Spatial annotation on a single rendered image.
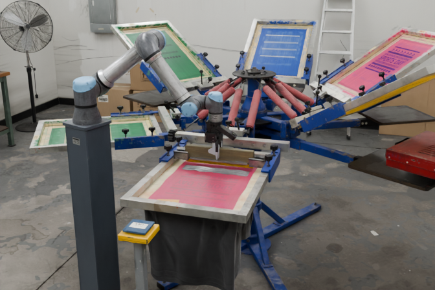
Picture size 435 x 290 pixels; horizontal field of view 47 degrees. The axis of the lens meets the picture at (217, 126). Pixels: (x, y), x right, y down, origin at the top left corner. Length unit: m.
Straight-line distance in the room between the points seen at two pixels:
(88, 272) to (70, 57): 5.23
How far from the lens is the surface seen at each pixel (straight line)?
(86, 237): 2.97
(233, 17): 6.83
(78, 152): 2.77
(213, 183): 2.52
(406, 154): 2.65
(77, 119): 2.72
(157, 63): 2.52
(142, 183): 2.46
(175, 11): 7.07
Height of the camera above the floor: 1.96
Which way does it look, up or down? 17 degrees down
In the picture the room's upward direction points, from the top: straight up
